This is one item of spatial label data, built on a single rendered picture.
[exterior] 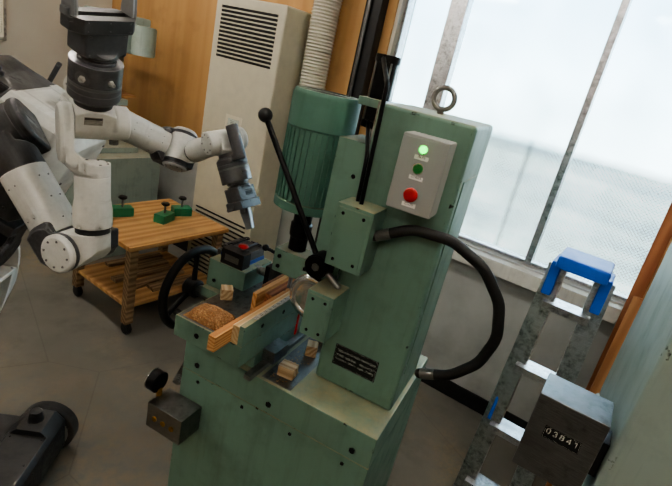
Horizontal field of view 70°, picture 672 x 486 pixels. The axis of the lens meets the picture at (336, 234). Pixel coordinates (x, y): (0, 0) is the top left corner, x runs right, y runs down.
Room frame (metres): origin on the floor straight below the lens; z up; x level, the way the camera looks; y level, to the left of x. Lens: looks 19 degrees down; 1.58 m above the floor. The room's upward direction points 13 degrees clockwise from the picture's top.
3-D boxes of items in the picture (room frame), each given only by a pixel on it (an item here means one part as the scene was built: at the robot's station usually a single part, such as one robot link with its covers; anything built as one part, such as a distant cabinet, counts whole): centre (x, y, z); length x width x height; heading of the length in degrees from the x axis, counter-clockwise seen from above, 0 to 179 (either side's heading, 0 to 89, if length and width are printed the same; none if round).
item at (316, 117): (1.26, 0.10, 1.35); 0.18 x 0.18 x 0.31
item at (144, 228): (2.56, 1.04, 0.32); 0.66 x 0.57 x 0.64; 149
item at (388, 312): (1.15, -0.17, 1.16); 0.22 x 0.22 x 0.72; 68
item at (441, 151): (1.01, -0.15, 1.40); 0.10 x 0.06 x 0.16; 68
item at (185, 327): (1.33, 0.19, 0.87); 0.61 x 0.30 x 0.06; 158
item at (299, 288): (1.10, 0.02, 1.02); 0.12 x 0.03 x 0.12; 68
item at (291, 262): (1.25, 0.08, 1.03); 0.14 x 0.07 x 0.09; 68
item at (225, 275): (1.36, 0.27, 0.91); 0.15 x 0.14 x 0.09; 158
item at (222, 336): (1.24, 0.11, 0.92); 0.62 x 0.02 x 0.04; 158
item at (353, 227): (1.04, -0.04, 1.23); 0.09 x 0.08 x 0.15; 68
